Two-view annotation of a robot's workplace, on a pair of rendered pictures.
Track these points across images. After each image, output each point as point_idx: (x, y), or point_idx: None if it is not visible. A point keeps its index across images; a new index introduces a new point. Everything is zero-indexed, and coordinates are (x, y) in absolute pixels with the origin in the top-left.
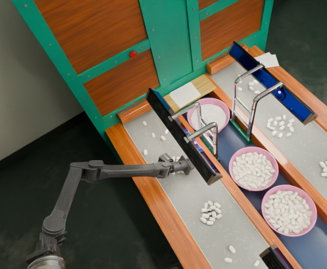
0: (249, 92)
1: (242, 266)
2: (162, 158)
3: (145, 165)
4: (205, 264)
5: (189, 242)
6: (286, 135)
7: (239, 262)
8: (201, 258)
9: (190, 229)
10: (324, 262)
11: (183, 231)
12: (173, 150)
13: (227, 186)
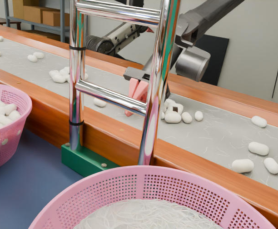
0: None
1: (18, 56)
2: (199, 50)
3: (210, 9)
4: (68, 52)
5: (94, 58)
6: None
7: (22, 57)
8: None
9: (98, 70)
10: None
11: (106, 62)
12: (201, 134)
13: (36, 86)
